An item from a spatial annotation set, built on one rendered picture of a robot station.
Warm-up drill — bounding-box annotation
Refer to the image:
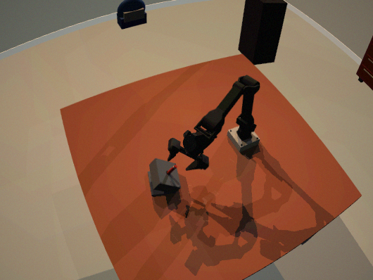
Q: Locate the red peg with tan band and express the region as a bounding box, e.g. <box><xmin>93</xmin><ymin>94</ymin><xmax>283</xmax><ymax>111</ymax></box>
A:
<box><xmin>167</xmin><ymin>165</ymin><xmax>177</xmax><ymax>174</ymax></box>

